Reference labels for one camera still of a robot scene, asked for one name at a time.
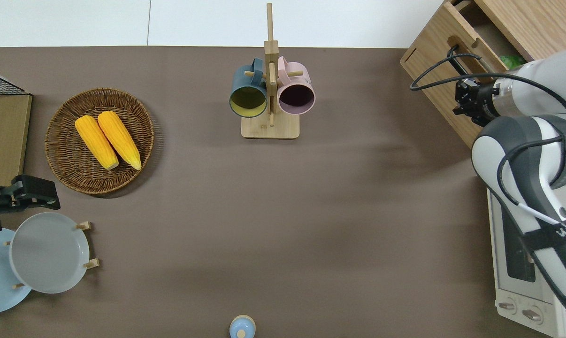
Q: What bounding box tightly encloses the wooden mug tree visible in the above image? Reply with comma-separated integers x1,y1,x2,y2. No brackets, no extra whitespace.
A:
241,3,300,139

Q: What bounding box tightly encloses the silver toaster oven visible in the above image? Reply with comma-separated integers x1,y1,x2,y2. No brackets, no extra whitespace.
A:
487,188,566,338

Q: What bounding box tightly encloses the wooden plate rack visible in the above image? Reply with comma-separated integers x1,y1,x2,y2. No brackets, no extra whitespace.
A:
4,222,99,289

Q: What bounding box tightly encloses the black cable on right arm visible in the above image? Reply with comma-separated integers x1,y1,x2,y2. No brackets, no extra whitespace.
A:
410,45,566,221

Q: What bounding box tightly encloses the round brown wicker basket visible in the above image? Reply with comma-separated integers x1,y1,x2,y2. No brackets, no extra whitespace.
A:
45,88,155,195

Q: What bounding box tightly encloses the wooden drawer with slot handle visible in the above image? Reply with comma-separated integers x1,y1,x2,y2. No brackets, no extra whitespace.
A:
400,0,530,148

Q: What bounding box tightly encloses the pink mug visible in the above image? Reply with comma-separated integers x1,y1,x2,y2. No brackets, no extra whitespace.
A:
277,57,316,115

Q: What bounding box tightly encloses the grey plate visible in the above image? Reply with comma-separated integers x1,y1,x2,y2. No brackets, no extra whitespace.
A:
9,212,90,294

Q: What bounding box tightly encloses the green item in drawer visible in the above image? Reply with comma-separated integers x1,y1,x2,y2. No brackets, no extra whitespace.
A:
499,55,528,70

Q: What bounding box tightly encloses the teal mug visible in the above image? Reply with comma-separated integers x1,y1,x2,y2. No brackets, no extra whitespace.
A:
229,58,268,118

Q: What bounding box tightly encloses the brown table mat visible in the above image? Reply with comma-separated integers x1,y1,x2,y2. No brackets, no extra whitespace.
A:
0,46,566,338

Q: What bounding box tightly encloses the yellow corn cob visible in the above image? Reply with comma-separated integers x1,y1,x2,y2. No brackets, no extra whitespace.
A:
75,115,120,170
97,111,142,170

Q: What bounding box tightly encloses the wooden box with wire rack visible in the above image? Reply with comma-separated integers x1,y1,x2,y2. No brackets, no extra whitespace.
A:
0,69,33,188

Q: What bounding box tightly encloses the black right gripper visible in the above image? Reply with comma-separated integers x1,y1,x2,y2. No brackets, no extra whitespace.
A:
453,78,497,128

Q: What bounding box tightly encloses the wooden cabinet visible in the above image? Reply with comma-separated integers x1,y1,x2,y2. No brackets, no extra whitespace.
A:
473,0,566,62

